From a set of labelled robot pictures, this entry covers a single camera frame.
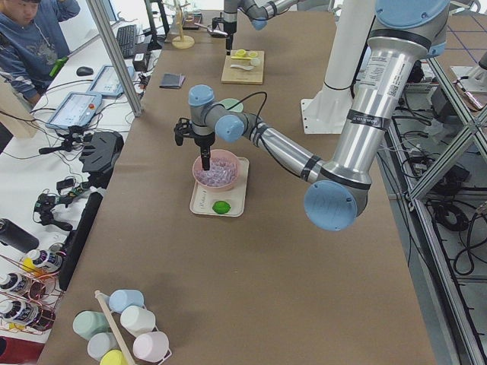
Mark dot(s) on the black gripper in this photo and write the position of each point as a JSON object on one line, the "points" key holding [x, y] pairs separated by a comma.
{"points": [[229, 27], [204, 141]]}

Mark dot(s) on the white ceramic spoon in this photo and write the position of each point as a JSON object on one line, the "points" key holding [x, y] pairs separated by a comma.
{"points": [[242, 67]]}

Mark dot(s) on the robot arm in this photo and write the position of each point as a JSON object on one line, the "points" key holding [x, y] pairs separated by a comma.
{"points": [[402, 33], [257, 14]]}

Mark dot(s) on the metal ice scoop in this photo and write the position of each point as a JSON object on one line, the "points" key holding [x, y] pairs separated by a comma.
{"points": [[213, 32]]}

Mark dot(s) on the pink bowl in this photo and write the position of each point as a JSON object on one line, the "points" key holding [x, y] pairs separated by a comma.
{"points": [[220, 153]]}

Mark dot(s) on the pile of clear ice cubes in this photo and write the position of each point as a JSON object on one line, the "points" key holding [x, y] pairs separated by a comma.
{"points": [[222, 172]]}

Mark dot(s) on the mint green bowl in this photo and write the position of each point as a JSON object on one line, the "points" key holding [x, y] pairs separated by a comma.
{"points": [[234, 105]]}

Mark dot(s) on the bamboo cutting board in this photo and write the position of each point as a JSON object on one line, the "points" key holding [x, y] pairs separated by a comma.
{"points": [[233, 76]]}

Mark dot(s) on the cream rectangular tray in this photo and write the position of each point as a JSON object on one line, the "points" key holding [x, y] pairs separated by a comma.
{"points": [[203, 199]]}

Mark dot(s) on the wooden mug tree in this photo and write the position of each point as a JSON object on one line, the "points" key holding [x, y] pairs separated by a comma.
{"points": [[176, 35]]}

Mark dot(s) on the green lime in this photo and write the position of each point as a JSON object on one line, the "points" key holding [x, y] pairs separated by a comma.
{"points": [[221, 207]]}

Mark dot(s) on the grey folded cloth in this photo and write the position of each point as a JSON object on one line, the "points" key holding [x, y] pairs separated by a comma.
{"points": [[170, 81]]}

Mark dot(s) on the black keyboard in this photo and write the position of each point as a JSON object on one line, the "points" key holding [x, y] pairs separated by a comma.
{"points": [[126, 37]]}

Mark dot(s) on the far teach pendant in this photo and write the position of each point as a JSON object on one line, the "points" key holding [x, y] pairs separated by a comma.
{"points": [[106, 83]]}

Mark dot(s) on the teach pendant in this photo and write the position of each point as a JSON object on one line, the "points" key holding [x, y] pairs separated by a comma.
{"points": [[77, 109], [106, 83]]}

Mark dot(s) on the near teach pendant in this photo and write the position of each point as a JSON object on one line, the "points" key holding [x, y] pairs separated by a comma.
{"points": [[77, 109]]}

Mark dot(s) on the black computer mouse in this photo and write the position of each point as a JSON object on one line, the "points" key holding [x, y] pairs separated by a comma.
{"points": [[84, 71]]}

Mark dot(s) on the light blue cup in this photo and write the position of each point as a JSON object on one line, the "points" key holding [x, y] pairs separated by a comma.
{"points": [[123, 298]]}

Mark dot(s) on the white cup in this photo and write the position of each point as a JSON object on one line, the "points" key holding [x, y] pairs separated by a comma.
{"points": [[137, 320]]}

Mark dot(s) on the seated person in blue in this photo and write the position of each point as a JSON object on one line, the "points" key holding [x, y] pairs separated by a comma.
{"points": [[32, 42]]}

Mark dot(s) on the pink cup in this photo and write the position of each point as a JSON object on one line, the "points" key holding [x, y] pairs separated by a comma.
{"points": [[152, 347]]}

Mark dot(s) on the mint green cup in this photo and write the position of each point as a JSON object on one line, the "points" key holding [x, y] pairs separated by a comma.
{"points": [[89, 323]]}

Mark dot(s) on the pale grey cup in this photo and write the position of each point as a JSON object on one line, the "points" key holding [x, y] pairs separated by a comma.
{"points": [[100, 344]]}

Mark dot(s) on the yellow cup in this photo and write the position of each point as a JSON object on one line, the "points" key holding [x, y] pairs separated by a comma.
{"points": [[113, 357]]}

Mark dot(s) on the aluminium frame post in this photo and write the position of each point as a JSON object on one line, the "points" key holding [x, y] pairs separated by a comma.
{"points": [[105, 31]]}

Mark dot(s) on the copper wire bottle rack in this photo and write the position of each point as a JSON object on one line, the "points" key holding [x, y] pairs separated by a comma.
{"points": [[30, 291]]}

